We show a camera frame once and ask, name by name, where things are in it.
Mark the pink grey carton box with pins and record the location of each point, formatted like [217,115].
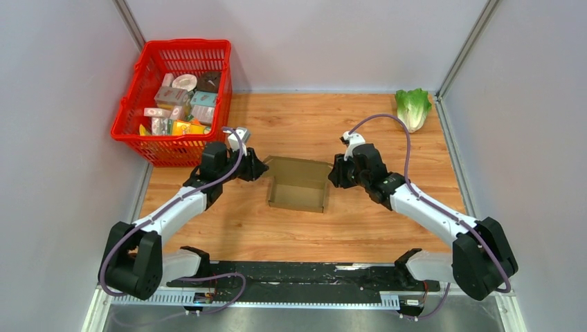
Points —
[167,95]

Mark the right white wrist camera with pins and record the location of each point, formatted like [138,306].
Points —
[351,141]

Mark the teal small box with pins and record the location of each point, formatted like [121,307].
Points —
[205,99]

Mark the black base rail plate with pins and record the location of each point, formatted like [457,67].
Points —
[277,282]

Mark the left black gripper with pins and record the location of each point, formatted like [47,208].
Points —
[254,167]

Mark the orange yellow snack packet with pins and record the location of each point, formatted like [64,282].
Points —
[181,128]

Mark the dark brown round item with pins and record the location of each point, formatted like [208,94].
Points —
[209,81]

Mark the brown cardboard paper box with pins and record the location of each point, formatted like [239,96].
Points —
[297,184]

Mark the pink white small box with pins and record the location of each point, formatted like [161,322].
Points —
[155,112]

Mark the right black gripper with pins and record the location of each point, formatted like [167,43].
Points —
[336,176]

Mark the red plastic shopping basket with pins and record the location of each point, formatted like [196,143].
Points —
[159,63]

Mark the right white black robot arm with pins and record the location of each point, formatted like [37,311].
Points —
[481,260]

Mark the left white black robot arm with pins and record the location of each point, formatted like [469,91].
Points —
[134,263]

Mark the green lettuce head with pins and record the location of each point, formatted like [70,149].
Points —
[413,107]

